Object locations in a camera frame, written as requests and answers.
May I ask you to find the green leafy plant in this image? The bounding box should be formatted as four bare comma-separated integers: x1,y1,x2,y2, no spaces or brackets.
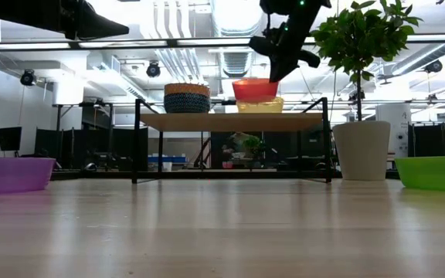
310,0,424,121

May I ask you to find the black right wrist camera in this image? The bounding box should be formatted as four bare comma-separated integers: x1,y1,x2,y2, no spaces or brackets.
249,36,273,57

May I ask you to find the translucent purple plastic bowl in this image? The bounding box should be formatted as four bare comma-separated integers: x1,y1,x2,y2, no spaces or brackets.
0,157,56,195

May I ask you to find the translucent red plastic bowl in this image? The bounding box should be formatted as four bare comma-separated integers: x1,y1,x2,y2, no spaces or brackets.
232,78,280,103

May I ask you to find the white plant pot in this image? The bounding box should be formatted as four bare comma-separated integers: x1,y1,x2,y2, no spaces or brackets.
332,120,392,181

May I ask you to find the black ceiling spotlight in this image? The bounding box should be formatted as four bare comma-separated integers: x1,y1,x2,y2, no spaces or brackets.
145,61,161,79
19,69,38,87
424,59,443,74

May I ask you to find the white cylindrical machine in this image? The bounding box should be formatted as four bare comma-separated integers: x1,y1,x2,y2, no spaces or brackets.
375,103,413,158

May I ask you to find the black computer monitor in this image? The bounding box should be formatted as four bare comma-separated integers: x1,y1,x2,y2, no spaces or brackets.
0,126,23,152

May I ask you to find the translucent green plastic bowl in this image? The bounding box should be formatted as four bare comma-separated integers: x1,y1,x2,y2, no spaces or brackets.
394,155,445,192

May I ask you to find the small background potted plant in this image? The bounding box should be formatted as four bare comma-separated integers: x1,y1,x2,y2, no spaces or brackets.
242,135,267,170

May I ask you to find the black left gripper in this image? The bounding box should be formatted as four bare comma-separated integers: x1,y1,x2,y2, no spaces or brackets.
0,0,131,41

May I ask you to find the translucent yellow plastic bowl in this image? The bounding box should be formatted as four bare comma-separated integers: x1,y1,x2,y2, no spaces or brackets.
236,97,285,114

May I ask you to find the black aluminium table frame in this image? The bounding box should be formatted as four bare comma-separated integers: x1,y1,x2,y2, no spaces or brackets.
50,168,401,181

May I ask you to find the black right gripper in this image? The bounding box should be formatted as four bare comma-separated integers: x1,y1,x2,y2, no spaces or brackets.
260,0,331,83

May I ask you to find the navy patterned ceramic bowl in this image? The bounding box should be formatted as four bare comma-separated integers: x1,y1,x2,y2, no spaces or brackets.
163,92,212,114

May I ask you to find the wooden shelf with black frame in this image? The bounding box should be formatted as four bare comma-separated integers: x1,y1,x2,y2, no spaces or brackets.
131,97,332,185

